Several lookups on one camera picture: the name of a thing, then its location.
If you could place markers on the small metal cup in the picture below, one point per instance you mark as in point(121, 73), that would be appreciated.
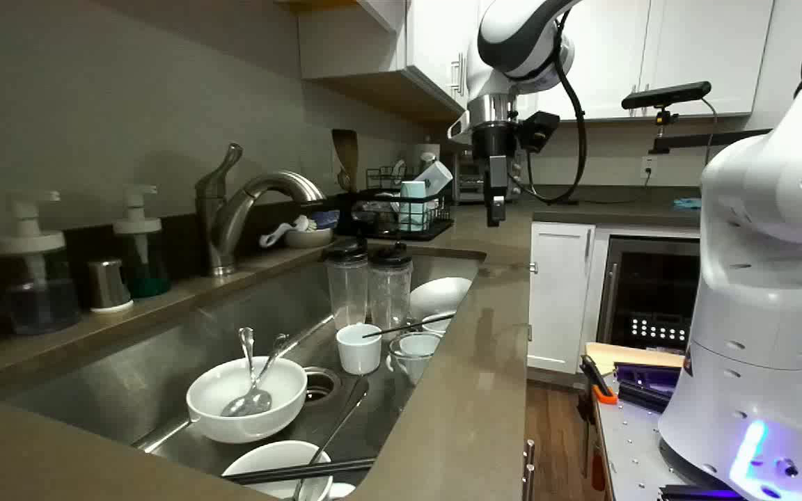
point(110, 286)

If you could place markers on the clear soap dispenser blue liquid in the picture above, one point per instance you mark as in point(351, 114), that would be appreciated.
point(35, 280)

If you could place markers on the sink drain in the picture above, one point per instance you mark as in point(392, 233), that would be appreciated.
point(318, 384)

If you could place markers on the small bowl with sponge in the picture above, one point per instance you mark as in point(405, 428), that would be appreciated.
point(305, 234)

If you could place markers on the grey robot mounting table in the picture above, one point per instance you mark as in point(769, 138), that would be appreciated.
point(627, 454)

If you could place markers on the silver toaster oven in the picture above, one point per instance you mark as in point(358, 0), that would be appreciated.
point(468, 183)

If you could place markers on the pale cup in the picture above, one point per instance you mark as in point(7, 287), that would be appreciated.
point(412, 205)

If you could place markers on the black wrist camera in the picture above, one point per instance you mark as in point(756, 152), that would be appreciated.
point(539, 131)

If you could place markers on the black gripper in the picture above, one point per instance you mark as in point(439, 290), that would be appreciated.
point(495, 158)

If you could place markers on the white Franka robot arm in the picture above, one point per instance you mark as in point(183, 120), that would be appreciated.
point(763, 280)

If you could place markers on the white cup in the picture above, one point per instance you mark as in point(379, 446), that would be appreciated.
point(358, 352)

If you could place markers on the white wall outlet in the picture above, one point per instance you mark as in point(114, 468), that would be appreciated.
point(646, 169)

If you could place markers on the white lower cabinet door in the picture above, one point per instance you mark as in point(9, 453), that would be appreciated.
point(561, 295)

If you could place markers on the black chopstick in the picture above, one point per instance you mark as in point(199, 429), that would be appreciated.
point(326, 472)
point(326, 462)

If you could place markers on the black beverage cooler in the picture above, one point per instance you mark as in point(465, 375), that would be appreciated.
point(646, 293)

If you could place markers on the metal spoon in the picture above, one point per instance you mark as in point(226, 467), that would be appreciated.
point(251, 394)

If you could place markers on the white deep bowl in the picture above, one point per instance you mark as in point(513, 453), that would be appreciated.
point(224, 418)

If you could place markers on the small blue item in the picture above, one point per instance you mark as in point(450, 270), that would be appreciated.
point(685, 205)

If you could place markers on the soap dispenser teal liquid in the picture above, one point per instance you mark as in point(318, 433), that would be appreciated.
point(142, 251)

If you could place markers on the white plate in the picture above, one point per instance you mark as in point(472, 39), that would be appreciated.
point(272, 461)

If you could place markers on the white mug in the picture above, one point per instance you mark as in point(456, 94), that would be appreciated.
point(419, 358)

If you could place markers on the chrome kitchen faucet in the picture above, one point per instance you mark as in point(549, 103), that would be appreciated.
point(263, 191)

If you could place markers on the black camera on stand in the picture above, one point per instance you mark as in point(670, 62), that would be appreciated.
point(667, 95)

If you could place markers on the white tilted bowl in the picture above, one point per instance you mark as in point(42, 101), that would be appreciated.
point(439, 295)

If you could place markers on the stainless steel sink basin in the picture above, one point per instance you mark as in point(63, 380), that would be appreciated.
point(140, 371)

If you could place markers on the long metal utensil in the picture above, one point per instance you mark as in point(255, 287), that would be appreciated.
point(305, 339)

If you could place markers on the wooden board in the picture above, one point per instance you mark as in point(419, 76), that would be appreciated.
point(632, 355)

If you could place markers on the clear jar black lid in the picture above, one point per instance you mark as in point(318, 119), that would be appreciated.
point(392, 287)
point(346, 287)

